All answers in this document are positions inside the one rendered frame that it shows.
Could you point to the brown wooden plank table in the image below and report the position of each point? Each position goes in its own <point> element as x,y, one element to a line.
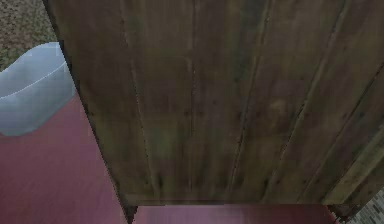
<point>213,106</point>

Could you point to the pale blue translucent bin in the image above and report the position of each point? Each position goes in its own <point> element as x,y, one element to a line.
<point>31,93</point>

